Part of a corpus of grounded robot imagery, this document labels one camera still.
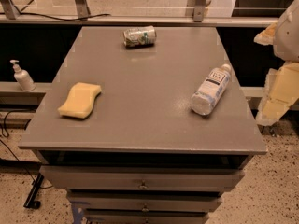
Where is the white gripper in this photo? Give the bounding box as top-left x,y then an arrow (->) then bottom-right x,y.
253,0 -> 299,126

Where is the crushed 7up can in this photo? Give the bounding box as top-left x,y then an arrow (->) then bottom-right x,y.
123,26 -> 157,48

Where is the yellow sponge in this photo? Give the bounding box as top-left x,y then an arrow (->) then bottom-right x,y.
58,82 -> 102,119

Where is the clear plastic water bottle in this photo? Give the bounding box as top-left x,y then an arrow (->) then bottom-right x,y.
191,64 -> 232,116

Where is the grey drawer cabinet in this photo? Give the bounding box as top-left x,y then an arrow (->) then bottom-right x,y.
20,27 -> 266,224

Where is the white pump dispenser bottle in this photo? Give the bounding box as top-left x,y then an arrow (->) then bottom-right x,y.
10,60 -> 36,91

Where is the black cable on ledge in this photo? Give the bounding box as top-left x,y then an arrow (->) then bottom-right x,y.
0,11 -> 112,21

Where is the black floor cable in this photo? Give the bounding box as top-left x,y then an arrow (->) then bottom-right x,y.
0,109 -> 54,189

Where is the black floor bracket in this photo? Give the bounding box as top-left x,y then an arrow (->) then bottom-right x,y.
23,174 -> 44,209

